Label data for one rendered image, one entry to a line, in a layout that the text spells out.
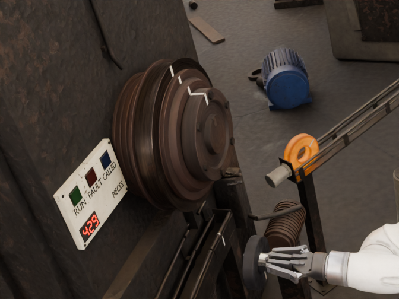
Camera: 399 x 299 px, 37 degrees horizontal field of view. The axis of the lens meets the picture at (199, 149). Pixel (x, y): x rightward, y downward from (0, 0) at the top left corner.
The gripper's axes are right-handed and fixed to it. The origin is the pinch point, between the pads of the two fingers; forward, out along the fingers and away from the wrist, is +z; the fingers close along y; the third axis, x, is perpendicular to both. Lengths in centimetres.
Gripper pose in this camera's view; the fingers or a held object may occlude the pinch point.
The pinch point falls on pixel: (256, 258)
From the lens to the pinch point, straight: 170.7
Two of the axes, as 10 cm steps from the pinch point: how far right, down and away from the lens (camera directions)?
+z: -9.1, -0.4, 4.0
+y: 3.5, -5.6, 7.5
